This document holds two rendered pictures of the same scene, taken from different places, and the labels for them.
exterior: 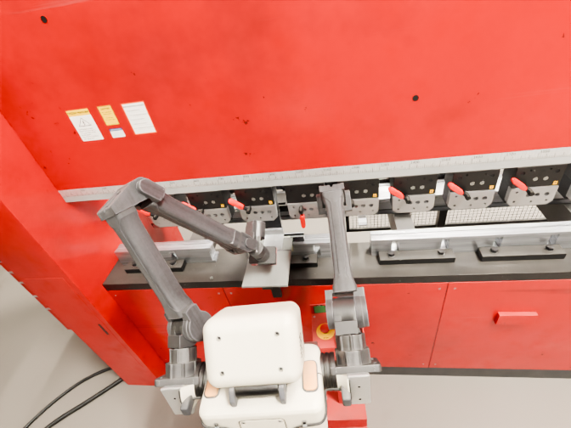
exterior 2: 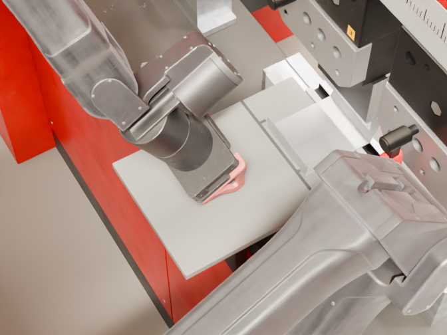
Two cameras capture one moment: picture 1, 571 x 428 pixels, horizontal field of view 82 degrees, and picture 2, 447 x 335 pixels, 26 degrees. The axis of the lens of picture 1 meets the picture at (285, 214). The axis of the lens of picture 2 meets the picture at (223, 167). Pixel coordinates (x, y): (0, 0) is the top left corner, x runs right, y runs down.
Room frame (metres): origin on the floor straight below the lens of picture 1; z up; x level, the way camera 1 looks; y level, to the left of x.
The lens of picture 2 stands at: (0.49, -0.34, 1.98)
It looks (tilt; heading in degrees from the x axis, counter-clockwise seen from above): 56 degrees down; 46
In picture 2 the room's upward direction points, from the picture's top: straight up
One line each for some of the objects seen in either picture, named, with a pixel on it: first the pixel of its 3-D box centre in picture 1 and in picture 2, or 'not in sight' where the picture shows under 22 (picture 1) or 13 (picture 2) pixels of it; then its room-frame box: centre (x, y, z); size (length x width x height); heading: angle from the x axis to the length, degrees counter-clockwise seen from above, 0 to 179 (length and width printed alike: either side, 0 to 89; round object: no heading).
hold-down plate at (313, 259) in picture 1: (284, 261); not in sight; (1.03, 0.05, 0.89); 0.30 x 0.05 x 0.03; 77
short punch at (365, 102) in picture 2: (269, 222); (350, 78); (1.10, 0.07, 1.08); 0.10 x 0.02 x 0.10; 77
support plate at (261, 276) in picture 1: (268, 261); (242, 171); (0.95, 0.11, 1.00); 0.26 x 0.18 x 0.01; 167
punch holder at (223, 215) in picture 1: (212, 202); not in sight; (1.14, 0.29, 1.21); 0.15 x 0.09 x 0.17; 77
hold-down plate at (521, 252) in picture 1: (520, 252); not in sight; (0.82, -0.89, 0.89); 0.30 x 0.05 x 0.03; 77
